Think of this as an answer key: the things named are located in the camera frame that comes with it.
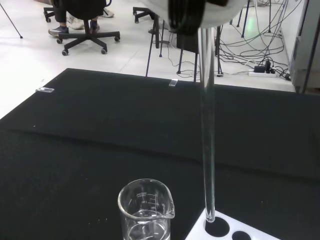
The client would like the black bench cloth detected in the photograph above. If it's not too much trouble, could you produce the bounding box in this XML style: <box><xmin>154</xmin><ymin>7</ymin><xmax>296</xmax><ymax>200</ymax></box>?
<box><xmin>0</xmin><ymin>67</ymin><xmax>320</xmax><ymax>240</ymax></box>

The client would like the black tripod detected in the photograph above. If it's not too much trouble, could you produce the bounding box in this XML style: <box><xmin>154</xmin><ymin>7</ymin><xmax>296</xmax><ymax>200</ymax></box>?
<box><xmin>145</xmin><ymin>14</ymin><xmax>166</xmax><ymax>77</ymax></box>
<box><xmin>236</xmin><ymin>0</ymin><xmax>273</xmax><ymax>38</ymax></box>
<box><xmin>176</xmin><ymin>24</ymin><xmax>225</xmax><ymax>82</ymax></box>

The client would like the thin black tripod leg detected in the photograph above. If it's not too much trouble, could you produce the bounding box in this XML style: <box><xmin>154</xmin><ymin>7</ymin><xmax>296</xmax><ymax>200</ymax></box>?
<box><xmin>0</xmin><ymin>3</ymin><xmax>24</xmax><ymax>40</ymax></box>

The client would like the clear glass beaker with water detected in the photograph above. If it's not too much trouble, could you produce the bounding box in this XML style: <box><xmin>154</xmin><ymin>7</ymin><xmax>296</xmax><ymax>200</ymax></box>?
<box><xmin>117</xmin><ymin>178</ymin><xmax>176</xmax><ymax>240</ymax></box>

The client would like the white test tube rack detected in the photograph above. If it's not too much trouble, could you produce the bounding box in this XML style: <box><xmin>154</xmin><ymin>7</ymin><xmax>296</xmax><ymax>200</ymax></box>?
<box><xmin>184</xmin><ymin>208</ymin><xmax>283</xmax><ymax>240</ymax></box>

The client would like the white power strip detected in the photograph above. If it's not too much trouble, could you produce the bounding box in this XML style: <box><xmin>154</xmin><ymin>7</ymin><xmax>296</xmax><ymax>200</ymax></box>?
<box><xmin>248</xmin><ymin>71</ymin><xmax>278</xmax><ymax>77</ymax></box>

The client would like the black chair base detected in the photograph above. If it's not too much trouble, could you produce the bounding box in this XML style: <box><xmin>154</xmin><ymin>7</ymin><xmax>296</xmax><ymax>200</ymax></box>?
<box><xmin>132</xmin><ymin>6</ymin><xmax>161</xmax><ymax>25</ymax></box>

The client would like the person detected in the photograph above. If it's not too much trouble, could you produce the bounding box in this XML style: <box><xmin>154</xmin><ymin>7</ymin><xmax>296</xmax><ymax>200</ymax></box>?
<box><xmin>48</xmin><ymin>0</ymin><xmax>115</xmax><ymax>37</ymax></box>

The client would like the black office chair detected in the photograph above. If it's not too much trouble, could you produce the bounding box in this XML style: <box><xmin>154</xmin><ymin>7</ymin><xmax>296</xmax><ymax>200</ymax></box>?
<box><xmin>43</xmin><ymin>0</ymin><xmax>121</xmax><ymax>56</ymax></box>

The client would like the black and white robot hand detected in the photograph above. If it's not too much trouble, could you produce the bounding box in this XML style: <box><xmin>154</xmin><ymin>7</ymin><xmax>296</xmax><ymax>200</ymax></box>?
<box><xmin>146</xmin><ymin>0</ymin><xmax>245</xmax><ymax>36</ymax></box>

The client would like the grey metal cabinet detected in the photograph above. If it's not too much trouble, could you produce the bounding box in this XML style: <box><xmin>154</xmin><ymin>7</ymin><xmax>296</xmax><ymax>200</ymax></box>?
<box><xmin>287</xmin><ymin>0</ymin><xmax>320</xmax><ymax>95</ymax></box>

